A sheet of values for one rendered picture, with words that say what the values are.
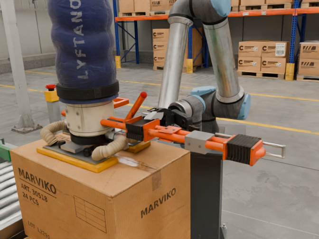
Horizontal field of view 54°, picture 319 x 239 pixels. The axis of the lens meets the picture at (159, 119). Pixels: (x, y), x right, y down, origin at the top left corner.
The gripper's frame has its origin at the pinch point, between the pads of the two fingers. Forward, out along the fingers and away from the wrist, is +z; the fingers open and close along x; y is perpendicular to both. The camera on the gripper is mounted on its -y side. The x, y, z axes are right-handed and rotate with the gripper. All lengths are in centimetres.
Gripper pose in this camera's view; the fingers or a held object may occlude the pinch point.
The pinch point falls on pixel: (148, 129)
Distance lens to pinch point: 104.3
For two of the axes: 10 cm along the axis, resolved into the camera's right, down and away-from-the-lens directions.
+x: -0.3, -9.5, -3.0
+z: -5.8, 2.6, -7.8
